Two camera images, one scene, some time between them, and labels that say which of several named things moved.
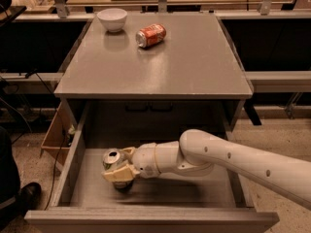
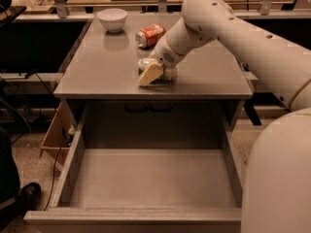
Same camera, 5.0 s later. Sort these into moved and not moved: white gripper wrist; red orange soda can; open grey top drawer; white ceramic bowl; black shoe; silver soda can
Moved: silver soda can; white gripper wrist
Not moved: red orange soda can; black shoe; open grey top drawer; white ceramic bowl
